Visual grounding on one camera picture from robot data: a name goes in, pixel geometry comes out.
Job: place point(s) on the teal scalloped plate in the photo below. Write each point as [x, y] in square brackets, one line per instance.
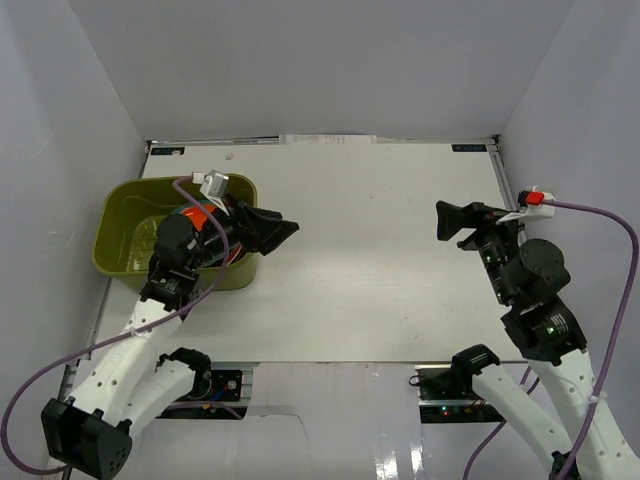
[175, 212]

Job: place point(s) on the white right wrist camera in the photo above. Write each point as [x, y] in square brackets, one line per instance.
[533, 205]

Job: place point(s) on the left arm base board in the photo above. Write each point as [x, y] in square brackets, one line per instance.
[220, 397]

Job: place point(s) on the right black table label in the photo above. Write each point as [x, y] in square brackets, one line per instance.
[469, 148]

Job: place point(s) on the left black table label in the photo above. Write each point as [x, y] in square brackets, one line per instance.
[167, 151]

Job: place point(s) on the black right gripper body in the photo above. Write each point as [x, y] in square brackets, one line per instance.
[495, 244]

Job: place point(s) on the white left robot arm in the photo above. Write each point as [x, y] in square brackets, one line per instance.
[92, 430]

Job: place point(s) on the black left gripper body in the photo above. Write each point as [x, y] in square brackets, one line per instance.
[245, 223]

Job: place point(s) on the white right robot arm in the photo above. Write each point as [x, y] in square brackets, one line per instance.
[584, 441]

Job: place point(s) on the orange plate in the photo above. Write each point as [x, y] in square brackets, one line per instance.
[197, 217]

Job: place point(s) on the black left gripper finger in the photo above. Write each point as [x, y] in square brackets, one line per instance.
[254, 214]
[270, 234]

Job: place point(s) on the green plastic bin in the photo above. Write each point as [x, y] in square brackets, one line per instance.
[131, 214]

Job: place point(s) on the right arm base board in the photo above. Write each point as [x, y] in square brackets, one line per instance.
[442, 400]

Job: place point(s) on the black table label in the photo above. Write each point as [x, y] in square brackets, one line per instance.
[167, 151]
[469, 148]

